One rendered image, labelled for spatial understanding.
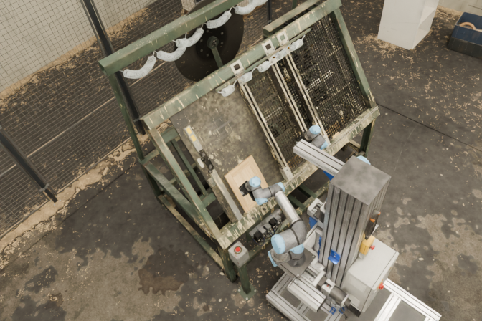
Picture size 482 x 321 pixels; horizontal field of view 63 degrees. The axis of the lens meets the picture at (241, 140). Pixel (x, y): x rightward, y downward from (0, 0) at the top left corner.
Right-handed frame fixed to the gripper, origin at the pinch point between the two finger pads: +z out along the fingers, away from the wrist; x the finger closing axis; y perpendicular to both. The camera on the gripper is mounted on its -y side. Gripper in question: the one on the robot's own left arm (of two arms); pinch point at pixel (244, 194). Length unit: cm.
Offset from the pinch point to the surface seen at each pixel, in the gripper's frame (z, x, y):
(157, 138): -4, 22, 76
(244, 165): 26.9, -27.8, 17.7
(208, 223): 35.8, 27.0, 2.9
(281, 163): 30, -58, -3
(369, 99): 31, -184, -19
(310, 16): -24, -155, 76
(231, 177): 28.1, -12.3, 17.9
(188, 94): -17, -15, 85
